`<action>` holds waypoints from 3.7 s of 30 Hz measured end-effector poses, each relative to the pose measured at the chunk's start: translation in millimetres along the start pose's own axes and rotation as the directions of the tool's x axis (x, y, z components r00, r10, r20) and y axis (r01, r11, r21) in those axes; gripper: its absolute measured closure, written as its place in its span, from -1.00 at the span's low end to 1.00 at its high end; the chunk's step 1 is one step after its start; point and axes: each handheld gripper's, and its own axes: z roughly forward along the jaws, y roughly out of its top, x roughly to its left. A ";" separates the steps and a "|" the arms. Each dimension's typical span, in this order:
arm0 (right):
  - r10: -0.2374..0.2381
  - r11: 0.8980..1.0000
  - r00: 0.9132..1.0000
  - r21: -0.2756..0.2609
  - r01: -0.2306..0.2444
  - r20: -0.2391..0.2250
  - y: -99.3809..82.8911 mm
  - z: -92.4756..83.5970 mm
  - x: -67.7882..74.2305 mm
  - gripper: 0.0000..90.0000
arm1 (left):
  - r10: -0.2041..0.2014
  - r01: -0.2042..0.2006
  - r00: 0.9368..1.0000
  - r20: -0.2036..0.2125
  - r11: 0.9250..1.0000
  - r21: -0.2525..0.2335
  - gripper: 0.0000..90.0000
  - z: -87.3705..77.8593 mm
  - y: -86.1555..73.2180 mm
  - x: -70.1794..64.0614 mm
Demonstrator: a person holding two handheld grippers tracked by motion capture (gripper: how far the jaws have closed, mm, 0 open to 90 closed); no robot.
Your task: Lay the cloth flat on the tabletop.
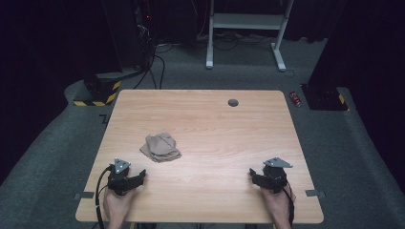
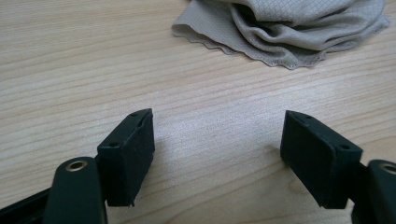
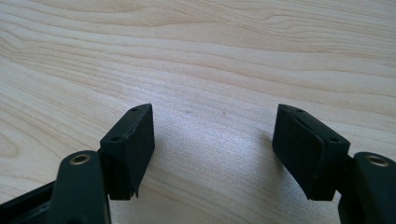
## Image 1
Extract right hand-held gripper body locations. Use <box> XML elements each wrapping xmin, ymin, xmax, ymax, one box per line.
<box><xmin>263</xmin><ymin>156</ymin><xmax>293</xmax><ymax>195</ymax></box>

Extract red can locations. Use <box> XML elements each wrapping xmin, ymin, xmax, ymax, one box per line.
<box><xmin>288</xmin><ymin>91</ymin><xmax>303</xmax><ymax>108</ymax></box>

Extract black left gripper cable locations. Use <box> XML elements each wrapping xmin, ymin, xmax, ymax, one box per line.
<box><xmin>95</xmin><ymin>164</ymin><xmax>115</xmax><ymax>229</ymax></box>

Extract white metal stand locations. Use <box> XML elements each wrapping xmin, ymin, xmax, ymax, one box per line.
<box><xmin>205</xmin><ymin>0</ymin><xmax>295</xmax><ymax>73</ymax></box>

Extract black floor cables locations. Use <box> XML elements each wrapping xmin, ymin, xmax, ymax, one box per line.
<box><xmin>133</xmin><ymin>41</ymin><xmax>175</xmax><ymax>91</ymax></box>

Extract black equipment rack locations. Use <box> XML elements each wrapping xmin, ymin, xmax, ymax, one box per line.
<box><xmin>133</xmin><ymin>0</ymin><xmax>158</xmax><ymax>70</ymax></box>

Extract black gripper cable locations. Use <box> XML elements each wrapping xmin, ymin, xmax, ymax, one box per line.
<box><xmin>281</xmin><ymin>180</ymin><xmax>296</xmax><ymax>227</ymax></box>
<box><xmin>95</xmin><ymin>164</ymin><xmax>115</xmax><ymax>229</ymax></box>

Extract beige cloth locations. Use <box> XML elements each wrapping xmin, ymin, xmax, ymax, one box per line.
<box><xmin>139</xmin><ymin>132</ymin><xmax>182</xmax><ymax>163</ymax></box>

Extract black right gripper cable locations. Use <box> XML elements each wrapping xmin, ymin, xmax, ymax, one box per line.
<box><xmin>281</xmin><ymin>180</ymin><xmax>296</xmax><ymax>227</ymax></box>

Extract black yellow striped stand base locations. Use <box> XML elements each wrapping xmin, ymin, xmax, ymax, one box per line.
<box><xmin>73</xmin><ymin>73</ymin><xmax>122</xmax><ymax>108</ymax></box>

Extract person's left hand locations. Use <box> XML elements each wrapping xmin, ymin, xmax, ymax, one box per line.
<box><xmin>103</xmin><ymin>186</ymin><xmax>138</xmax><ymax>224</ymax></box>

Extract person's right hand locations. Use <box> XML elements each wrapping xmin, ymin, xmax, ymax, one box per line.
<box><xmin>260</xmin><ymin>184</ymin><xmax>297</xmax><ymax>224</ymax></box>

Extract grey tape strip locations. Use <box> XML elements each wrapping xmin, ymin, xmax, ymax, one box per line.
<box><xmin>305</xmin><ymin>189</ymin><xmax>327</xmax><ymax>198</ymax></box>
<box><xmin>74</xmin><ymin>191</ymin><xmax>96</xmax><ymax>200</ymax></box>

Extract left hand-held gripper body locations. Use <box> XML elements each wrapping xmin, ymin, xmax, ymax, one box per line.
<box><xmin>107</xmin><ymin>157</ymin><xmax>135</xmax><ymax>196</ymax></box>

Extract cable bundle under stand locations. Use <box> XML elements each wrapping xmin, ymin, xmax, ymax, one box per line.
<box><xmin>196</xmin><ymin>30</ymin><xmax>275</xmax><ymax>52</ymax></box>

